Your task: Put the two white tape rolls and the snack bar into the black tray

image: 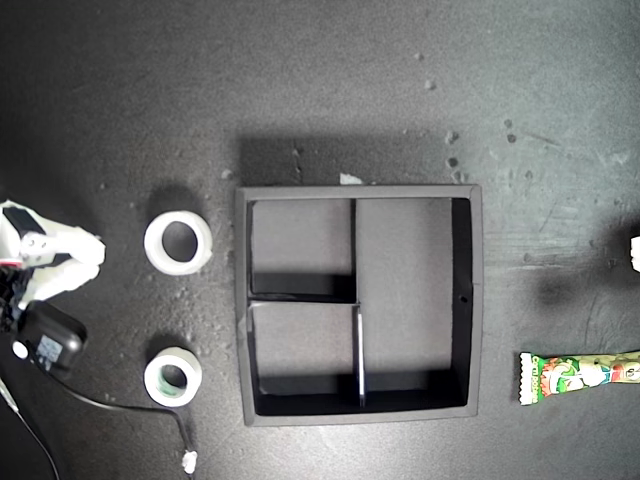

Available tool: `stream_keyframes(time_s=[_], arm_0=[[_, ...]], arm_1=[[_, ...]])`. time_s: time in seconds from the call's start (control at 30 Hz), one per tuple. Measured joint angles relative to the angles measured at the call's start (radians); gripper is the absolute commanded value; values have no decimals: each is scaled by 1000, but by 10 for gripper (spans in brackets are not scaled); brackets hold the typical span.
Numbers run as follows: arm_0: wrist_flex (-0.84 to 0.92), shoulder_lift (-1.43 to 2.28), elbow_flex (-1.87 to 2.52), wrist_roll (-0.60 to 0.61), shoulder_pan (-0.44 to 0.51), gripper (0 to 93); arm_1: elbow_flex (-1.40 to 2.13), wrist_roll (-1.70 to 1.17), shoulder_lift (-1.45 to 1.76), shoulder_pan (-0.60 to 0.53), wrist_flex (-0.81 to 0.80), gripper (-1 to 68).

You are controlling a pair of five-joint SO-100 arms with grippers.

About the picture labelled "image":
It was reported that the large white tape roll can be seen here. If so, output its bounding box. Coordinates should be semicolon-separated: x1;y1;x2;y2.
143;210;215;276

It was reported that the white tape roll green core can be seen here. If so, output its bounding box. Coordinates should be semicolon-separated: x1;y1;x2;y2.
143;345;204;408

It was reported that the green printed snack bar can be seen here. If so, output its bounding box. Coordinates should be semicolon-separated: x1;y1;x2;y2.
516;350;640;407

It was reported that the black compartment tray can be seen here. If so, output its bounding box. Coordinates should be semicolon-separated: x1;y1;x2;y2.
233;184;485;427

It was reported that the black camera cable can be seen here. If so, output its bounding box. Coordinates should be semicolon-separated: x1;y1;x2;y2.
62;380;195;454

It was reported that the thin black cable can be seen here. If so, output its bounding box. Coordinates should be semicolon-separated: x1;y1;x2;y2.
0;377;62;480

